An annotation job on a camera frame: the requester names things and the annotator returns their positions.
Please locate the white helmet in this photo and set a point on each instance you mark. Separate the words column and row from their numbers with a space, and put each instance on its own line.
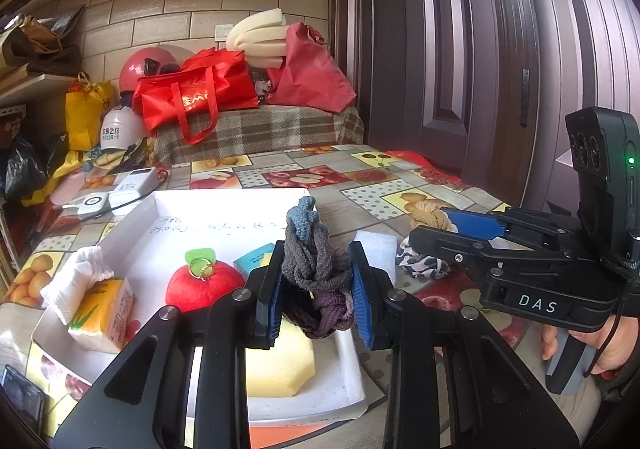
column 122, row 126

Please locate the person's right hand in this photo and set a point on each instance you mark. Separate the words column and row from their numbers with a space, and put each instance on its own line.
column 612, row 349

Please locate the red plush toy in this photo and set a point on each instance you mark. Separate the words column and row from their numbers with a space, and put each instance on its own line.
column 200, row 286

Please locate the pink helmet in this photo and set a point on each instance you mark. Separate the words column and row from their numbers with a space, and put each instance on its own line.
column 142, row 66

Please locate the dark brown door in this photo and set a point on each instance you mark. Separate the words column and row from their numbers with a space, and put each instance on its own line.
column 450, row 54

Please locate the white round device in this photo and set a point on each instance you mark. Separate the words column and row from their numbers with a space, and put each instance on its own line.
column 92, row 206

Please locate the red gift bag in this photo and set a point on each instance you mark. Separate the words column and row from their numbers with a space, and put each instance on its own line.
column 200, row 94

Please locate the fruit print tablecloth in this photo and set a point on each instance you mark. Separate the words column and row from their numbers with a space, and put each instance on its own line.
column 320, row 184

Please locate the plaid blanket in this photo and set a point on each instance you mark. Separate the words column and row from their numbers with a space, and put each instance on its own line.
column 280, row 129

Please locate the white power bank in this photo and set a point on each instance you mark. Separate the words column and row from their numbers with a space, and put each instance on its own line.
column 132, row 186

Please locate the tan knitted knot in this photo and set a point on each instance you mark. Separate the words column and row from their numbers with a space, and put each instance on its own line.
column 427, row 216

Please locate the brown paper bags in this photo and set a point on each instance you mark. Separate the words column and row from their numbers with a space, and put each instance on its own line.
column 30, row 44

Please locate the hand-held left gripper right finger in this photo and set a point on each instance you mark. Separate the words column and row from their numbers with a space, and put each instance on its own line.
column 362, row 304

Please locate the yellow tissue pack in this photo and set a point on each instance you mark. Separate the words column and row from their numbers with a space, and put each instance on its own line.
column 100, row 316

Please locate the red nonwoven bag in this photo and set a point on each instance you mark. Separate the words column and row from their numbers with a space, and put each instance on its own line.
column 305, row 74

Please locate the yellow shopping bag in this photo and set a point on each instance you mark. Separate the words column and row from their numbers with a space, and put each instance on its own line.
column 82, row 114

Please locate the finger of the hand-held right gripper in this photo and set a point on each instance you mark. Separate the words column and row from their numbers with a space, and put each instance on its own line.
column 475, row 224
column 440, row 241

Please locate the white shallow cardboard box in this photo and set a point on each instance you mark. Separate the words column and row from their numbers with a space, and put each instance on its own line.
column 200, row 224

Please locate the black white patterned scrunchie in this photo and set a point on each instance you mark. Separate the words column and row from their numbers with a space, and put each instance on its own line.
column 417, row 264

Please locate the white foam roll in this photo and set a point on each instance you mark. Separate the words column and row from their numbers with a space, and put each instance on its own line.
column 255, row 34

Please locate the black plastic bag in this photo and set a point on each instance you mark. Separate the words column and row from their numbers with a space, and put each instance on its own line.
column 20, row 169

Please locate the yellow sponge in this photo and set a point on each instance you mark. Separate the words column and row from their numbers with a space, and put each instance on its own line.
column 280, row 369

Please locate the black smartphone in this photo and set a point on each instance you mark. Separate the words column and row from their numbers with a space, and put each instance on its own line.
column 20, row 396

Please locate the white wall socket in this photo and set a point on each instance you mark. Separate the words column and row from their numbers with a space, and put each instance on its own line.
column 222, row 33

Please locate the white foam block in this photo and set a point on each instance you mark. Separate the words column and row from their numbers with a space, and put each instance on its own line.
column 375, row 246

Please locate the teal packet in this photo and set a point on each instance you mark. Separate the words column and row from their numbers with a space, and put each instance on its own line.
column 250, row 260

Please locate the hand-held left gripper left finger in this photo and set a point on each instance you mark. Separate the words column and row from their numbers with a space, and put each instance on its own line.
column 267, row 299

